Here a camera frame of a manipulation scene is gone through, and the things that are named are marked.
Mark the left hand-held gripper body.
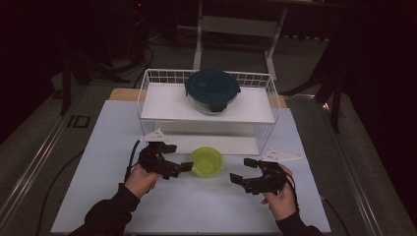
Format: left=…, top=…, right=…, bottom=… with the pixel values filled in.
left=138, top=128, right=182, bottom=181

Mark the round container with blue lid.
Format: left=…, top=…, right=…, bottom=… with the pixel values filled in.
left=184, top=68, right=242, bottom=116

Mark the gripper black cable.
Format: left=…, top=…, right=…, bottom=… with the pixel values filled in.
left=123, top=140, right=142, bottom=185
left=284, top=170, right=352, bottom=236

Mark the metal floor rail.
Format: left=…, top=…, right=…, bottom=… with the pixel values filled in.
left=0, top=91, right=87, bottom=227
left=323, top=103, right=399, bottom=236

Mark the black metal stand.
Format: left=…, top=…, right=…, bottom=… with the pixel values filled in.
left=58, top=48, right=132, bottom=116
left=280, top=32, right=349, bottom=134

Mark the person's left hand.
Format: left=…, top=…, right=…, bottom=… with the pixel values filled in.
left=123, top=162, right=163, bottom=200

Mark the white table mat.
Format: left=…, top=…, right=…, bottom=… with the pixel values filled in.
left=50, top=99, right=332, bottom=234

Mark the black floor cable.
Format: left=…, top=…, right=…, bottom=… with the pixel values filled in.
left=33, top=148, right=87, bottom=236

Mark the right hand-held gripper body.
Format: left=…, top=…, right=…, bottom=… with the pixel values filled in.
left=243, top=148, right=304, bottom=196

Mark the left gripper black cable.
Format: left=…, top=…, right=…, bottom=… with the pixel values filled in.
left=123, top=140, right=142, bottom=185

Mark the white wire shelf rack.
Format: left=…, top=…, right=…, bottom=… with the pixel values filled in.
left=137, top=68, right=281, bottom=156

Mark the person's right hand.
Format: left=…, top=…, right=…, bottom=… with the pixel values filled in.
left=261, top=163, right=299, bottom=221

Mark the white frame desk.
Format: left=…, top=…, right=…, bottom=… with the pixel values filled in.
left=192, top=0, right=289, bottom=81

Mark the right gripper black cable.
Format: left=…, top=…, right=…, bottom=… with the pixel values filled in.
left=284, top=170, right=352, bottom=236

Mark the clear container with green lid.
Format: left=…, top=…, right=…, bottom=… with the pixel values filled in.
left=190, top=146, right=225, bottom=179

